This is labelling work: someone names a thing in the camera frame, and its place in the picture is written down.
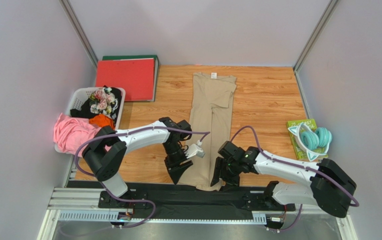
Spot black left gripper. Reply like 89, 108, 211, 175
163, 142, 193, 185

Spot beige t-shirt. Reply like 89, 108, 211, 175
178, 72, 236, 191

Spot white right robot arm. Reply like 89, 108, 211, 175
211, 141, 358, 218

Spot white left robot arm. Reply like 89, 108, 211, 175
74, 117, 204, 206

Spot orange t-shirt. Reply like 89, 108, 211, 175
89, 114, 115, 130

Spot black floral t-shirt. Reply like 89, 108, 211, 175
70, 86, 123, 122

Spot teal cat-ear headphones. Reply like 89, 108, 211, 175
295, 122, 332, 162

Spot green folder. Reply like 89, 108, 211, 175
102, 54, 160, 102

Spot pink t-shirt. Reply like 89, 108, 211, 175
53, 113, 101, 155

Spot white laundry basket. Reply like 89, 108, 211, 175
55, 87, 126, 152

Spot aluminium frame rail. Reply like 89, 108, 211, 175
38, 182, 357, 240

